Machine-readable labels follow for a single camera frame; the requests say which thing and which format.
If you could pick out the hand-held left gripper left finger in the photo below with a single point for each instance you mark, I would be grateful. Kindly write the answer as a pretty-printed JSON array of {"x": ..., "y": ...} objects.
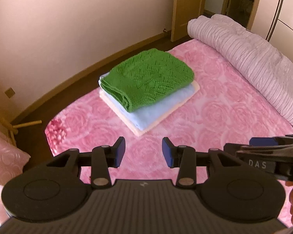
[{"x": 119, "y": 151}]

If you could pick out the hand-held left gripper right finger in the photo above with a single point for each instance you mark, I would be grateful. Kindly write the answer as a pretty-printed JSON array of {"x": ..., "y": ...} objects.
[{"x": 166, "y": 152}]

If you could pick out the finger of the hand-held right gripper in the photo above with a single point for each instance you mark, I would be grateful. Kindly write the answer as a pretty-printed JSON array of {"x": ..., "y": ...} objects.
[
  {"x": 261, "y": 141},
  {"x": 232, "y": 147}
]

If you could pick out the green knit vest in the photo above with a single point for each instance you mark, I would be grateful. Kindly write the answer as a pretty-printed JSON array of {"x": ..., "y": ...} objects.
[{"x": 146, "y": 78}]

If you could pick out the pink floral blanket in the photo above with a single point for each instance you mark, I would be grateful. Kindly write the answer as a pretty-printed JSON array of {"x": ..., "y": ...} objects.
[{"x": 210, "y": 117}]

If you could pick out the cream folded cloth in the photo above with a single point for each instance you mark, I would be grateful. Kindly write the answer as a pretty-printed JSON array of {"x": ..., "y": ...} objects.
[{"x": 119, "y": 113}]

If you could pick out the light blue folded cloth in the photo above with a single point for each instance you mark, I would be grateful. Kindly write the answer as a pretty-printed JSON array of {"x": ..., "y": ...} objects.
[{"x": 156, "y": 107}]

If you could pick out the striped lilac duvet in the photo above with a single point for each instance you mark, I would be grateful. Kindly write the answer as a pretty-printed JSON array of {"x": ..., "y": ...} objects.
[{"x": 254, "y": 61}]

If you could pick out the wooden stand leg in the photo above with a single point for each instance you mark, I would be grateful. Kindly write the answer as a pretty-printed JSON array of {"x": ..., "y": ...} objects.
[{"x": 26, "y": 124}]

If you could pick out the cream wardrobe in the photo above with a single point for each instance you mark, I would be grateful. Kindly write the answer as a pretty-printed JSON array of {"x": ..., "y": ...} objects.
[{"x": 288, "y": 17}]

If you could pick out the wooden door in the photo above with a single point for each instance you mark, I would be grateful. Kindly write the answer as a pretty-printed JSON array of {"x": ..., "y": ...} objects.
[{"x": 185, "y": 4}]

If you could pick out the gold wall socket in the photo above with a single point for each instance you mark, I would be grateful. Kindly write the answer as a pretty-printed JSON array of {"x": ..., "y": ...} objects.
[{"x": 9, "y": 92}]

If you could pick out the wooden door frame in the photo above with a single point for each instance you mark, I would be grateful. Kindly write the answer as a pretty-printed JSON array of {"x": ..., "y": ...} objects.
[{"x": 256, "y": 4}]

